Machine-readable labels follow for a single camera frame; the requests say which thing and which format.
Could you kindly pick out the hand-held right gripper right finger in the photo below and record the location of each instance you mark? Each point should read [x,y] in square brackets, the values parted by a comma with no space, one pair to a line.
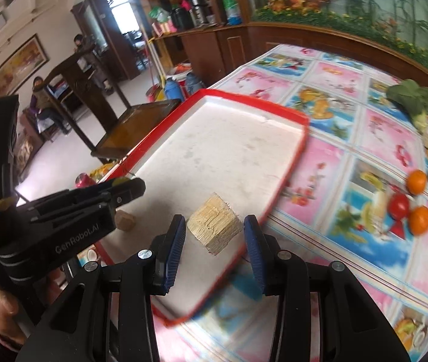
[254,256]

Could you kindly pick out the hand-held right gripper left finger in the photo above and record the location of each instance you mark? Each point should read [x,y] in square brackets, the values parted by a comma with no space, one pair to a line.
[172,250]

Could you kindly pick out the leafy green vegetable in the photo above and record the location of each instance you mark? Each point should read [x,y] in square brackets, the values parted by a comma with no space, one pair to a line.
[410,96]

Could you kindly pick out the aquarium with artificial plants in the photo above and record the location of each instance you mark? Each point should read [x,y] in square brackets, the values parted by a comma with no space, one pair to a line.
[349,3]

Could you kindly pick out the black flask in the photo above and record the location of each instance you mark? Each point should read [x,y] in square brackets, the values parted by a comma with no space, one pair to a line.
[178,18]

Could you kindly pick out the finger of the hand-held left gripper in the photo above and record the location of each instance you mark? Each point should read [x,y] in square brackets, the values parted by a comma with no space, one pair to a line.
[86,215]
[127,190]

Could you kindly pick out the red can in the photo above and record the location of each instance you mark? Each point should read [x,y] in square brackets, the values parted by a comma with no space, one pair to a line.
[84,181]

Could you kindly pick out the red tray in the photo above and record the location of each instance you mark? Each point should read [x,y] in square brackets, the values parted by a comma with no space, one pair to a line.
[217,151]

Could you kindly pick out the large wooden block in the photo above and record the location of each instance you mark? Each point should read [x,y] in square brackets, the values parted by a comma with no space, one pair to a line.
[214,226]

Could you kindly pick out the person's left hand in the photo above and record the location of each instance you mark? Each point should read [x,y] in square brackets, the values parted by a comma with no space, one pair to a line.
[5,311]

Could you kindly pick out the printed tablecloth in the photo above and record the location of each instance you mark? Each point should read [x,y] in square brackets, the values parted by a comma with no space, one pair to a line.
[349,151]

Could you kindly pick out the steel thermos flask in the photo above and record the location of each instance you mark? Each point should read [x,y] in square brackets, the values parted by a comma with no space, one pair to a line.
[199,7]

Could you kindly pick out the wooden chair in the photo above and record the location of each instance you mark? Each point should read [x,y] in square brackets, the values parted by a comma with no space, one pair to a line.
[138,128]

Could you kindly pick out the wooden cabinet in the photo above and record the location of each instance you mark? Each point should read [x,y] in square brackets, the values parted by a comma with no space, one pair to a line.
[206,52]

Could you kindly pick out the green label water bottle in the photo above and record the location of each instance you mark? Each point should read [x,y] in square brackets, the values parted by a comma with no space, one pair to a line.
[231,7]

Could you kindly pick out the orange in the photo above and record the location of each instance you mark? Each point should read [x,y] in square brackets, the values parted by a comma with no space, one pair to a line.
[416,181]
[420,220]

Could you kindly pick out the green bag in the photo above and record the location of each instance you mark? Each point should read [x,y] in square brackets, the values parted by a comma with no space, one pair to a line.
[157,14]

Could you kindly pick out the small wooden block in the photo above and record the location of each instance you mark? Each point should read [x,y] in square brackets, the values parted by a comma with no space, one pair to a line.
[125,221]

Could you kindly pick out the red tomato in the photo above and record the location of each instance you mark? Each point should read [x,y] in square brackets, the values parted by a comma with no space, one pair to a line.
[398,205]

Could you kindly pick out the framed painting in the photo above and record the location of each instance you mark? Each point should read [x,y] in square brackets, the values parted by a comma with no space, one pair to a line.
[14,66]

